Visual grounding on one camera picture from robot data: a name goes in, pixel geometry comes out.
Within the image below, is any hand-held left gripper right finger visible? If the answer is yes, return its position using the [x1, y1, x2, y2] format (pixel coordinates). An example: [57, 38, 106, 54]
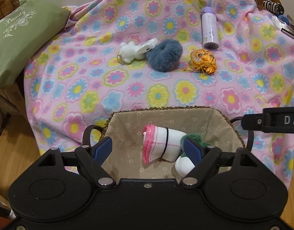
[179, 139, 258, 188]

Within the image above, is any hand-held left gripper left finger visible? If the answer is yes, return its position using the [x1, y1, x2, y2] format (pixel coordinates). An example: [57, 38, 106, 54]
[38, 136, 115, 188]

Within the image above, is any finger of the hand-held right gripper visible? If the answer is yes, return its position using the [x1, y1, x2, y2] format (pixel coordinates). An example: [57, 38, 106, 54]
[242, 113, 265, 131]

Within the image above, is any fabric lined woven basket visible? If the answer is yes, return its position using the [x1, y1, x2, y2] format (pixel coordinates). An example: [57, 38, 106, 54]
[82, 105, 254, 180]

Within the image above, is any orange satin pouch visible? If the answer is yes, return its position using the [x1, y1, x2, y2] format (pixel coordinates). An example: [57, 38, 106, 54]
[183, 48, 217, 76]

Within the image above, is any blue fluffy scrunchie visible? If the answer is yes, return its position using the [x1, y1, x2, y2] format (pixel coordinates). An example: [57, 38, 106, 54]
[146, 39, 183, 72]

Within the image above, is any white plush bunny keychain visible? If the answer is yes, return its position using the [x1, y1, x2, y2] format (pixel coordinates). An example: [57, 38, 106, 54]
[117, 41, 147, 66]

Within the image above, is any green white rolled sock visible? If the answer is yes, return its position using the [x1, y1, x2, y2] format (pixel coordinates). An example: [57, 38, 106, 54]
[174, 134, 215, 178]

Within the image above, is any pink white rolled sock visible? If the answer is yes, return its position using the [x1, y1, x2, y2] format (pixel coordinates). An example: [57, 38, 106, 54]
[142, 124, 187, 164]

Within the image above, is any pink floral fleece blanket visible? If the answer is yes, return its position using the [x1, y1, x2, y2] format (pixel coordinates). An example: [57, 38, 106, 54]
[23, 0, 294, 190]

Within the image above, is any glossy book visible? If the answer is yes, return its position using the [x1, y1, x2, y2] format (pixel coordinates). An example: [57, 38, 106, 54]
[281, 23, 294, 40]

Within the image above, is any blue round container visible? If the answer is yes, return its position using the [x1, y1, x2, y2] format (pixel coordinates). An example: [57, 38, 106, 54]
[277, 14, 290, 25]

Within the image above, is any purple white thermos bottle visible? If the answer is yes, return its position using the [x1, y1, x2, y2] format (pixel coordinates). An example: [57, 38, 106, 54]
[200, 6, 219, 49]

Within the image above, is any zebra striped pouch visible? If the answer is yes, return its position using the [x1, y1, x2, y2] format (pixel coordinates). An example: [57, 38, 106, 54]
[262, 0, 285, 15]

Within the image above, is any green printed pillow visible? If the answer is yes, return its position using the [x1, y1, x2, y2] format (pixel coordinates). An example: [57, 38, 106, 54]
[0, 0, 71, 88]

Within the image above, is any brown wicker basket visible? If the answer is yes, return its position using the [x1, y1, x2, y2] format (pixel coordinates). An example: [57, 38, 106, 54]
[0, 0, 24, 24]

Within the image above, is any black hair tie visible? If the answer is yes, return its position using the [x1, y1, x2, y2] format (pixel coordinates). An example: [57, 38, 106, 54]
[161, 128, 169, 159]

